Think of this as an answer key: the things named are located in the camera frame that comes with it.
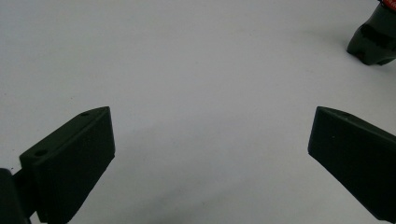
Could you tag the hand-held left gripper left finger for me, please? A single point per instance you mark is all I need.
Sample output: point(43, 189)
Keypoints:
point(71, 161)

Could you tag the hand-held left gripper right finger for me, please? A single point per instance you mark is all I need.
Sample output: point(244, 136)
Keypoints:
point(355, 155)

